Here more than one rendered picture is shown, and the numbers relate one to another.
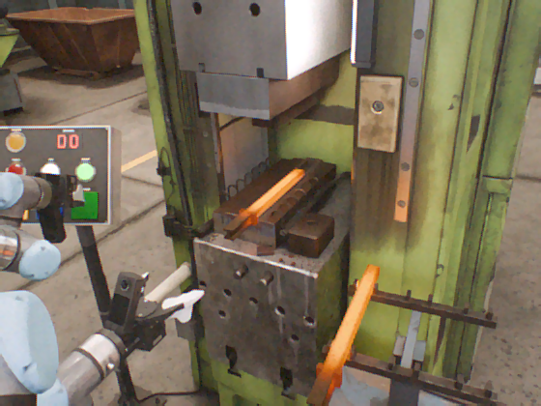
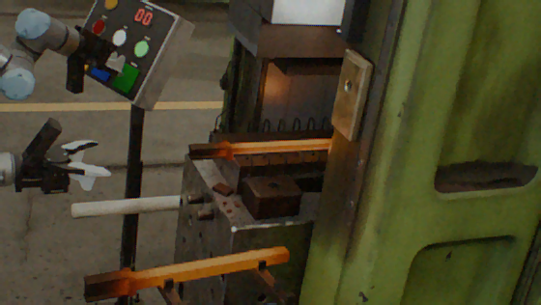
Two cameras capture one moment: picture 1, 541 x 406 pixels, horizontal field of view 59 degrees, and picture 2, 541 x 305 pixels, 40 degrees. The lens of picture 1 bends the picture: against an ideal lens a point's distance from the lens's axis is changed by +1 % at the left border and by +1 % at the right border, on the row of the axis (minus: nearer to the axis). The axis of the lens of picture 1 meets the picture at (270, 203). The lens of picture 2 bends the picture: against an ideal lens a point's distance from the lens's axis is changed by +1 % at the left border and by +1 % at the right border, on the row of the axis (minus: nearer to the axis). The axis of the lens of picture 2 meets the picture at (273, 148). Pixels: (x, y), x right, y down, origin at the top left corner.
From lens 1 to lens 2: 0.98 m
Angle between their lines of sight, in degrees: 29
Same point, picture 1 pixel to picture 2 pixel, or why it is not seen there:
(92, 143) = (158, 26)
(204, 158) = (251, 84)
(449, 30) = (412, 32)
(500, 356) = not seen: outside the picture
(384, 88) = (355, 69)
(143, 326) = (46, 169)
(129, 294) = (43, 135)
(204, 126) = not seen: hidden behind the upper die
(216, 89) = (237, 13)
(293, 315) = not seen: hidden behind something
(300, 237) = (249, 189)
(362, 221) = (324, 210)
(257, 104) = (252, 39)
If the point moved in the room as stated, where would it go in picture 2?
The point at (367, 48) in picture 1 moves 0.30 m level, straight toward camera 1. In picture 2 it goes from (348, 22) to (231, 37)
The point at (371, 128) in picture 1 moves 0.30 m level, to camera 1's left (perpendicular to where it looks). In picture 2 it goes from (341, 106) to (232, 62)
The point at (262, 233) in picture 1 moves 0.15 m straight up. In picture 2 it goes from (232, 173) to (240, 118)
